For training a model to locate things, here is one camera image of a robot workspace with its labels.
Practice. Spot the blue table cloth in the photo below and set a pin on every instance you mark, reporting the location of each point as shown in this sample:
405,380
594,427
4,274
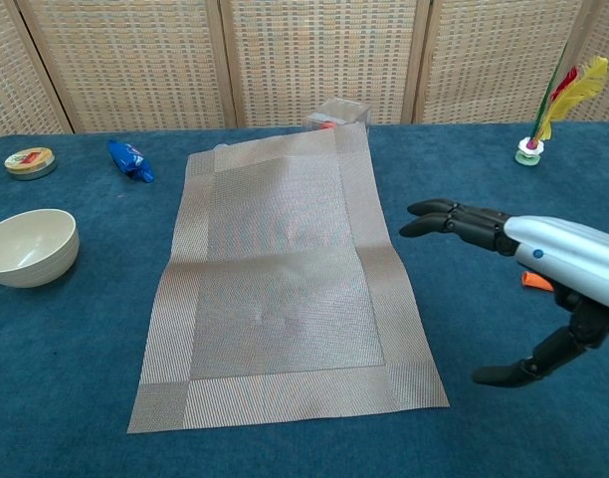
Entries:
85,348

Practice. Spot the woven wooden folding screen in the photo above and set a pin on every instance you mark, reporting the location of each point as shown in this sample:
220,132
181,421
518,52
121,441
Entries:
135,60

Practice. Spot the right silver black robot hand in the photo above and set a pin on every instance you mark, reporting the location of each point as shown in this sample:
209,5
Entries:
568,249

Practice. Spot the white ceramic bowl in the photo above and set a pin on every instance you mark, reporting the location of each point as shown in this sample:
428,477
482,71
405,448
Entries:
28,249

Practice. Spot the blue snack packet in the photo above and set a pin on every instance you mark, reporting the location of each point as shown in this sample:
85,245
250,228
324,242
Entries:
129,159

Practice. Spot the grey-brown woven placemat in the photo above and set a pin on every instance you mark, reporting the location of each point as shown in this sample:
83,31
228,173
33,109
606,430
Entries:
284,274

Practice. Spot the clear box with orange pieces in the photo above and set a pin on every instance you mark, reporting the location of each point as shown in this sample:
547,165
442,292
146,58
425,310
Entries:
344,110

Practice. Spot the orange rubber finger cot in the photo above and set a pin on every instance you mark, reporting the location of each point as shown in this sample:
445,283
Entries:
533,281

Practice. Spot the colourful feather shuttlecock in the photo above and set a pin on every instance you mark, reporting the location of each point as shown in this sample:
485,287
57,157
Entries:
528,155

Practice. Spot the round yellow tin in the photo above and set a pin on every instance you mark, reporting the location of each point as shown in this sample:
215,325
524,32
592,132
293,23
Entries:
30,163

